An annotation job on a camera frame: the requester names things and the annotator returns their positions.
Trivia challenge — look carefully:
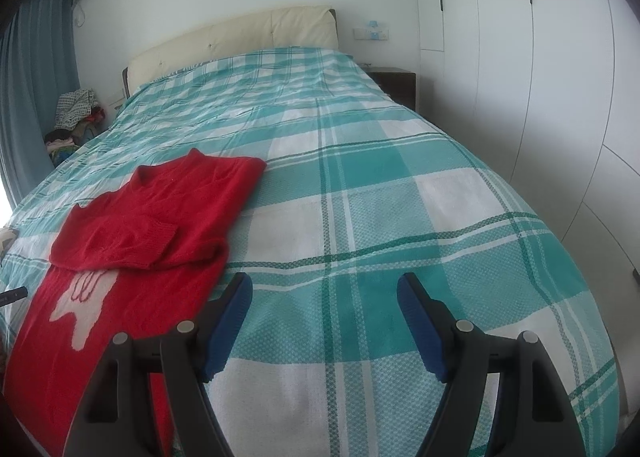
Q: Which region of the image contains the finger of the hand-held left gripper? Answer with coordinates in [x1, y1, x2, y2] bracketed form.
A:
[0, 287, 28, 308]

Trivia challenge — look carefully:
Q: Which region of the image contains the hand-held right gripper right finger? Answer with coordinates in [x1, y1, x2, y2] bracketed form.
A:
[396, 272, 583, 457]

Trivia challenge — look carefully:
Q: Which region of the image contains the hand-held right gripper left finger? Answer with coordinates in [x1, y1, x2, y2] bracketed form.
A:
[62, 272, 253, 457]

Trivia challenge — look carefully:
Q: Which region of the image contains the red knitted sweater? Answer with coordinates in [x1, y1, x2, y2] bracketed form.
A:
[0, 147, 268, 457]

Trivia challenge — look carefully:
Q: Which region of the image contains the pile of clothes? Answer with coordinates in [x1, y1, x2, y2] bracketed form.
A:
[44, 88, 108, 168]

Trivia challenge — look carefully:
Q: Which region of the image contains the cream printed cushion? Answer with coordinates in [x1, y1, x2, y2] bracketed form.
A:
[0, 227, 18, 263]

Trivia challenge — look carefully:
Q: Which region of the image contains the bed with teal plaid cover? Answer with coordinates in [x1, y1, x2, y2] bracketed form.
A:
[0, 46, 623, 457]

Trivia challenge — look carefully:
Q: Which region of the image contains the blue curtain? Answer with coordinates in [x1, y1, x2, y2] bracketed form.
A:
[0, 0, 83, 208]

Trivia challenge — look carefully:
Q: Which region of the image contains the dark wooden nightstand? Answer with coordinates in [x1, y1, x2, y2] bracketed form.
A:
[367, 67, 417, 112]

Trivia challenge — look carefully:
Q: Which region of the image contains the white wardrobe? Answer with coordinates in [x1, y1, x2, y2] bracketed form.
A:
[410, 0, 640, 418]

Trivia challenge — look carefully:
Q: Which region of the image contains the cream padded headboard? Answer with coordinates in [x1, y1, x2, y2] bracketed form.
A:
[121, 6, 341, 98]

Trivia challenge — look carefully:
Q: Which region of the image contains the white wall switch panel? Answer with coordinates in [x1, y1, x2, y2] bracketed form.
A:
[352, 20, 388, 42]

